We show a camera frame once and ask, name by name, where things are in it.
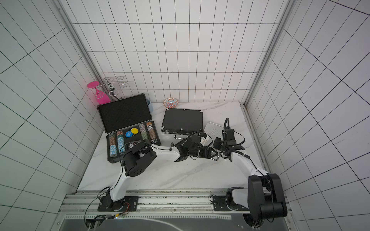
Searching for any colourful patterned bowl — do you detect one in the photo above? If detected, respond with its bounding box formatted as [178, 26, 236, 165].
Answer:
[163, 97, 179, 108]

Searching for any yellow round chip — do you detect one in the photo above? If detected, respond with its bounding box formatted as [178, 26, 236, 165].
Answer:
[131, 128, 139, 134]

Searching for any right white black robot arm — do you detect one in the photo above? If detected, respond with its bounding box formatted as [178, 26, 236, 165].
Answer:
[220, 118, 288, 222]

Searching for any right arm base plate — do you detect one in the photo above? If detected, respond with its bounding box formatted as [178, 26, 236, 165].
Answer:
[209, 194, 249, 212]

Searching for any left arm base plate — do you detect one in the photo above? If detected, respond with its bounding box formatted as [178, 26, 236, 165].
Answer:
[97, 195, 139, 212]

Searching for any black poker case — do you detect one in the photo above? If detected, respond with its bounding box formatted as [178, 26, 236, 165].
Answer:
[97, 93, 161, 164]
[161, 108, 203, 135]

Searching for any aluminium mounting rail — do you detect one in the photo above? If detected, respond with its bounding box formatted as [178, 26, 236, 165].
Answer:
[59, 189, 249, 215]

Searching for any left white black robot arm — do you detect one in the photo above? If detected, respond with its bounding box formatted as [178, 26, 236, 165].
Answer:
[106, 130, 218, 202]

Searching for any silver wire glass holder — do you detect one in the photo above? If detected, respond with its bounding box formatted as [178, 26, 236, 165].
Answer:
[103, 76, 129, 100]

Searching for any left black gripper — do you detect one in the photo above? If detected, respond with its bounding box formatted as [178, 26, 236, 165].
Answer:
[189, 146, 219, 159]

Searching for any pink wine glass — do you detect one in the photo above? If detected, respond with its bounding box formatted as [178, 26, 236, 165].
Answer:
[87, 81, 111, 105]

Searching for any silver poker case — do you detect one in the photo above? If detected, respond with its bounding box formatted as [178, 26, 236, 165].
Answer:
[203, 122, 229, 161]

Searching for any light blue mug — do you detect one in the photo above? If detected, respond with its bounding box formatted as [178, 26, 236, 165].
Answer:
[146, 99, 151, 108]

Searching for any blue round chip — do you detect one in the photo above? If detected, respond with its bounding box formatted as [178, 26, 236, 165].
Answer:
[125, 131, 134, 138]

